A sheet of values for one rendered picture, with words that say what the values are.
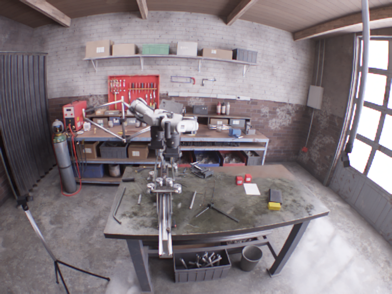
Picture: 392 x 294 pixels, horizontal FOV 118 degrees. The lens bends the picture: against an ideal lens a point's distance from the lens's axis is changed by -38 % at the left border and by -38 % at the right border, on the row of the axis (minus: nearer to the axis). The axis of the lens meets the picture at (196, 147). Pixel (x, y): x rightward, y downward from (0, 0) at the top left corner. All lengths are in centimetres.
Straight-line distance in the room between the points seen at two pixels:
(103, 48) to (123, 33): 46
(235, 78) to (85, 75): 262
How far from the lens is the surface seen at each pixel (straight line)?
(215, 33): 338
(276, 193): 146
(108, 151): 283
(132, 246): 124
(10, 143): 312
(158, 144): 127
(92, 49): 321
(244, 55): 317
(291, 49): 401
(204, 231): 107
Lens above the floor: 166
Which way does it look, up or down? 22 degrees down
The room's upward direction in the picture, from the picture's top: 4 degrees clockwise
